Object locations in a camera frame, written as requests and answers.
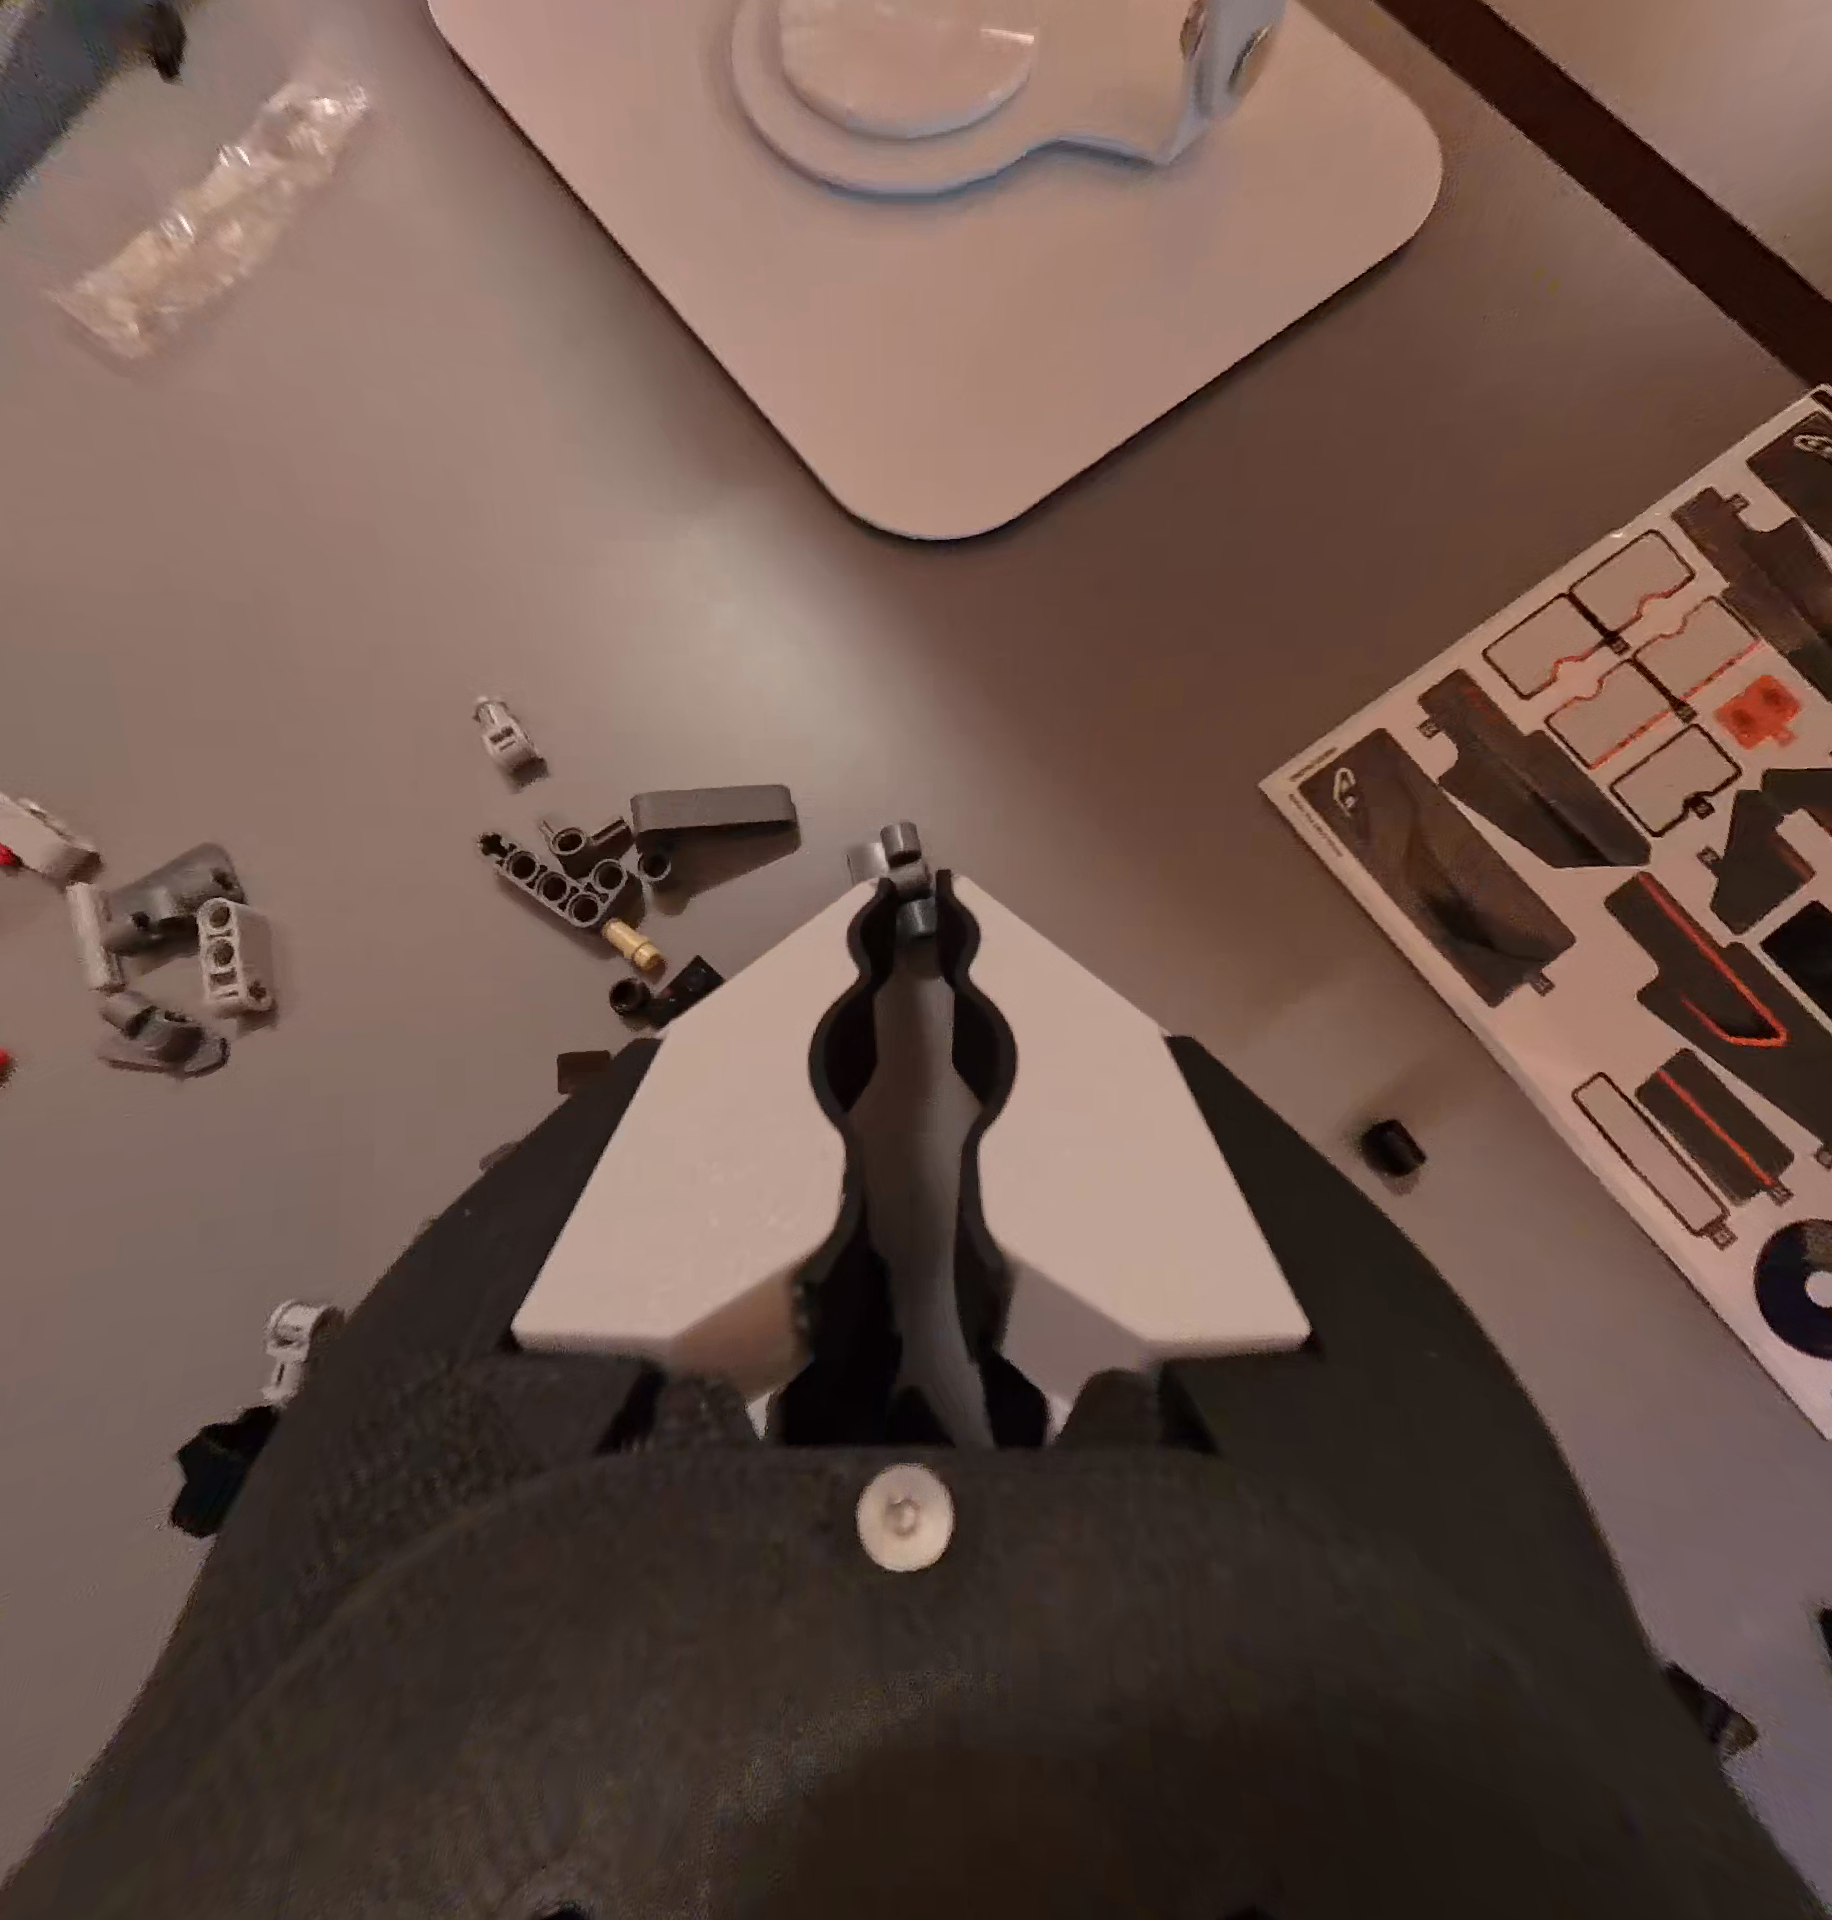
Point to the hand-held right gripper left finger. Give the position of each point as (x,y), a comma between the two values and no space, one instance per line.
(693,1170)

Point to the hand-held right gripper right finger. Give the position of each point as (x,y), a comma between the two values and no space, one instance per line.
(1142,1170)

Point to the small black lego slope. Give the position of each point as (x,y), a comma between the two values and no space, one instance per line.
(588,1069)

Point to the small black lego piece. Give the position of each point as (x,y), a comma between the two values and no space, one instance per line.
(1391,1147)

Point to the dark grey angled lego beam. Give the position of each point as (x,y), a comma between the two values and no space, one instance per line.
(567,876)

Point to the dark grey curved lego brick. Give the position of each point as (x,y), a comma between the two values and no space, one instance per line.
(707,816)

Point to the small light grey lego connector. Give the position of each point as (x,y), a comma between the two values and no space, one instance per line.
(500,736)

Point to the black and grey lego joint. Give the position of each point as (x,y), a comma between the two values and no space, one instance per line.
(222,1470)

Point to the lego sticker sheet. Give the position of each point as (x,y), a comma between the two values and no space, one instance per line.
(1638,901)

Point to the cluster of grey lego connectors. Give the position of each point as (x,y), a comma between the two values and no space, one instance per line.
(173,946)

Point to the red pin with grey connector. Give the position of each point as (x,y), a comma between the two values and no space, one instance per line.
(41,831)

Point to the small clear plastic bag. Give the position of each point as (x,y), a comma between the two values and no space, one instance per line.
(212,211)

